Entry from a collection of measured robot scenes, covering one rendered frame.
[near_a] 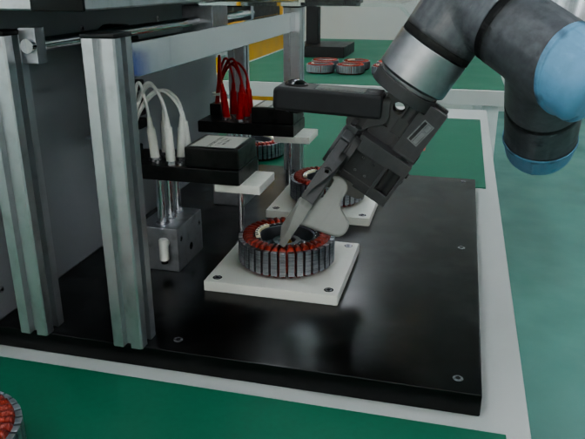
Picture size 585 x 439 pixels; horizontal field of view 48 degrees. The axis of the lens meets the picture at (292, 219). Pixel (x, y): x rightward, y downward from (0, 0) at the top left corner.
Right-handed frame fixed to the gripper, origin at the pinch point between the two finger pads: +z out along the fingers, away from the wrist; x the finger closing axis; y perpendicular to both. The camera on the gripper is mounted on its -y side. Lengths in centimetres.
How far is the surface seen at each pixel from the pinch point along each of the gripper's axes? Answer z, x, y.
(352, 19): 50, 532, -65
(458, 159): -2, 64, 20
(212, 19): -9.4, 18.3, -24.3
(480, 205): -4.3, 36.8, 23.5
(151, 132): 0.1, -2.1, -18.6
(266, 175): -2.2, 1.3, -5.3
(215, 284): 8.2, -7.6, -2.9
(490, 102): -4, 157, 30
